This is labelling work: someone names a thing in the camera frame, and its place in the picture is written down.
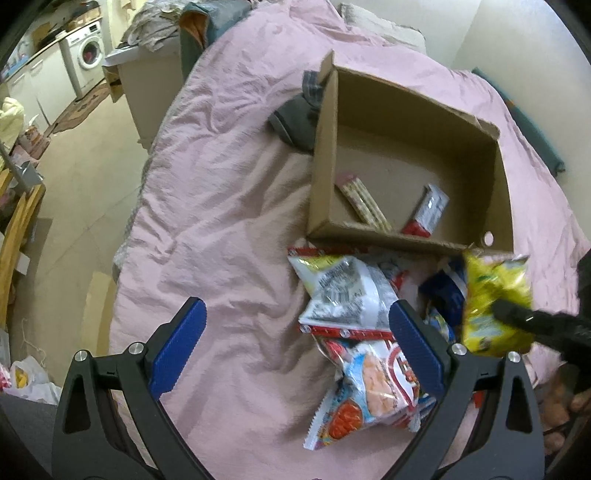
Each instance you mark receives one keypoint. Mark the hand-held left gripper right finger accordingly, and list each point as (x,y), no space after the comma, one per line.
(411,341)

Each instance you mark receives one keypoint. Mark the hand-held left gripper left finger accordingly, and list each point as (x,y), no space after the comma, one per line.
(182,341)

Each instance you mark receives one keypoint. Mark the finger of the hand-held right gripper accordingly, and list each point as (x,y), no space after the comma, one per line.
(531,321)

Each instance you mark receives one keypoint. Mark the dark blue snack packet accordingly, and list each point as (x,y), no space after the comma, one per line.
(443,288)

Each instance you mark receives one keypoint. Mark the white yellow barcode snack bag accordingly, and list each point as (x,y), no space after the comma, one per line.
(341,286)

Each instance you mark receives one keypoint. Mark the red white small packet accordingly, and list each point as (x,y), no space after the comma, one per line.
(429,210)

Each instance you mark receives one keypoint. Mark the beige wafer packet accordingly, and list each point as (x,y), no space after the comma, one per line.
(364,203)

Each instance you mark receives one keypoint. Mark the cardboard box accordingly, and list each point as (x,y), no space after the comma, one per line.
(392,152)

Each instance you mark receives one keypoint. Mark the person's right hand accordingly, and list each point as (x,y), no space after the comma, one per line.
(561,399)

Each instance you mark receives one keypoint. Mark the white plastic bag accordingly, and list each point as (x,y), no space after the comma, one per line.
(30,381)

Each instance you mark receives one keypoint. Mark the pink blanket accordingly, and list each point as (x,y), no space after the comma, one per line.
(221,184)

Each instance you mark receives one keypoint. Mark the teal cloth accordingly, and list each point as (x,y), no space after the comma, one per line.
(535,134)

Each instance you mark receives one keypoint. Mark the wooden chair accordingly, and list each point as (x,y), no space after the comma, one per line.
(16,244)

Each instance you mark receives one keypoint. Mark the dark grey garment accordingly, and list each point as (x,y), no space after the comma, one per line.
(298,120)

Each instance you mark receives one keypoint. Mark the white storage chest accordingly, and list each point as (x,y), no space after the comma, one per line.
(147,92)

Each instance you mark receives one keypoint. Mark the patterned floor rug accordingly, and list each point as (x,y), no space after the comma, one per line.
(81,108)

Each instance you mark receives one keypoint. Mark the pale yellow cloth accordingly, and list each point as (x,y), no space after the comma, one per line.
(11,122)

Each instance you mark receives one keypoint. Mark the white kitchen cabinets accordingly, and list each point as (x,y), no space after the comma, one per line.
(44,87)

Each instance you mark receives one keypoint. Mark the white washing machine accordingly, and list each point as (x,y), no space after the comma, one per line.
(87,53)

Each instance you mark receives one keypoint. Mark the orange grey garment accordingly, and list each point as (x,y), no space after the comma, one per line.
(198,32)

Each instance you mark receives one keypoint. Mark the pile of light clothes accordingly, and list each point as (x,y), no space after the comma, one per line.
(157,25)

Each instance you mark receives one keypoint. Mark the white pillow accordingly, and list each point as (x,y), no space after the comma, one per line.
(383,23)

